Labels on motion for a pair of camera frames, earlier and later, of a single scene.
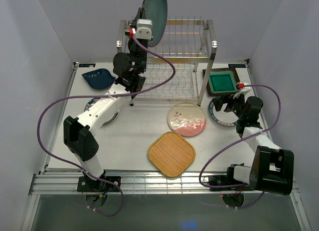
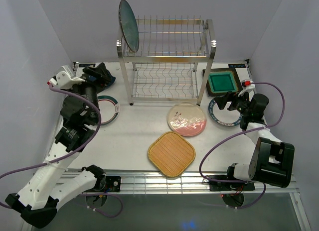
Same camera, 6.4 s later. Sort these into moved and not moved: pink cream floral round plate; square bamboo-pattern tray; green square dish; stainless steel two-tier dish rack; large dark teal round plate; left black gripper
Moved: large dark teal round plate; left black gripper
Not moved: square bamboo-pattern tray; pink cream floral round plate; green square dish; stainless steel two-tier dish rack
